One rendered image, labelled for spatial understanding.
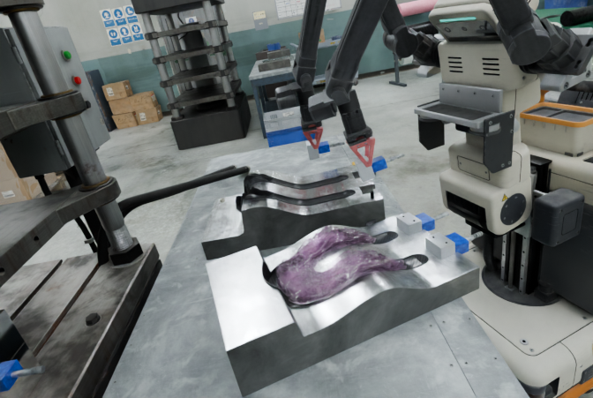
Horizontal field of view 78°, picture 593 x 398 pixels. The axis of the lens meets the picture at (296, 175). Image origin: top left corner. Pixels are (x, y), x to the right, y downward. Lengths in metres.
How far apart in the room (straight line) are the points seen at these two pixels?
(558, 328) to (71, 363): 1.41
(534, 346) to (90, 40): 7.86
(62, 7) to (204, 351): 7.83
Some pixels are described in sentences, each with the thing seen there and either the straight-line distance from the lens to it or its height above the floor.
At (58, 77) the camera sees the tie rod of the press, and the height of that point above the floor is 1.33.
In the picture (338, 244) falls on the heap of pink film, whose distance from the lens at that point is 0.82.
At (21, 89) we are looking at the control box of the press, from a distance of 1.27.
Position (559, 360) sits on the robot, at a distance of 1.50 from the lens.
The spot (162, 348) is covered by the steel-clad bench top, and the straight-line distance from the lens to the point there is 0.87.
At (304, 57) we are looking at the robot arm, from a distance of 1.16.
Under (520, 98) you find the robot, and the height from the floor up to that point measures 1.05.
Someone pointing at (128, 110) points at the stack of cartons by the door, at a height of 0.31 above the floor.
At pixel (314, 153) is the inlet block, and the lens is 1.27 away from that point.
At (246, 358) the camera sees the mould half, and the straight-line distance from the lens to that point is 0.67.
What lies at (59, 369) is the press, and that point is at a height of 0.78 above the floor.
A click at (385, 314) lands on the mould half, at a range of 0.74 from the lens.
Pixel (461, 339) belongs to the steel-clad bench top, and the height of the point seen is 0.80.
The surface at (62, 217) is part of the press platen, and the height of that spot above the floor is 1.01.
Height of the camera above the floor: 1.36
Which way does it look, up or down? 23 degrees down
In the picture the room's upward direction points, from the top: 11 degrees counter-clockwise
